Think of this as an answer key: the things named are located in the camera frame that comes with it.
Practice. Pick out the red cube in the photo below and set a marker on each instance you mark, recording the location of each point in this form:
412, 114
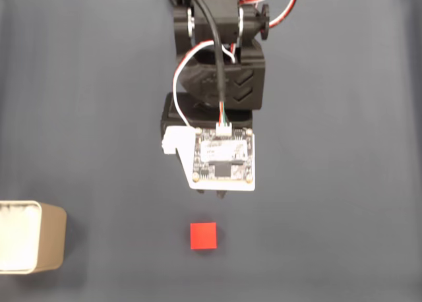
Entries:
203, 236

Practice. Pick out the beige box with white inside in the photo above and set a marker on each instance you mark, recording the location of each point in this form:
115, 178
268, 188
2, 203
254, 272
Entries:
49, 239

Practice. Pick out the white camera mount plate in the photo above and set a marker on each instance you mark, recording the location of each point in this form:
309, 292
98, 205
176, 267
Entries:
184, 140

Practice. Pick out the camera circuit board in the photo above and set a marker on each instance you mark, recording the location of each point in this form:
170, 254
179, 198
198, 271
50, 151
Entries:
224, 157

